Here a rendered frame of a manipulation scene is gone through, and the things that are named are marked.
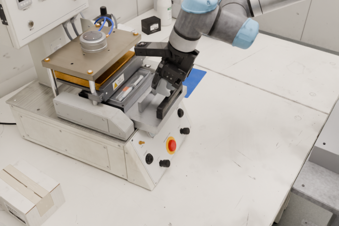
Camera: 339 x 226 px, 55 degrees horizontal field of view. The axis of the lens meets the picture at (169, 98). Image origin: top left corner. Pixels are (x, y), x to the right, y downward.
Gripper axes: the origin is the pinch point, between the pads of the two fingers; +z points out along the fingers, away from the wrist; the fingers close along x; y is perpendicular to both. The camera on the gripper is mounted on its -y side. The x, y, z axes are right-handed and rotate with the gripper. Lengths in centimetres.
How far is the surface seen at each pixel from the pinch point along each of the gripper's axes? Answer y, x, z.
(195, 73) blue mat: 4, 50, 25
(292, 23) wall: 46, 240, 63
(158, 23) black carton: -28, 73, 28
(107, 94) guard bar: -10.0, -10.4, 0.8
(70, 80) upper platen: -22.7, -10.4, 4.5
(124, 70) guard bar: -10.8, -0.1, -0.8
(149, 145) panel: 7.3, -9.1, 12.4
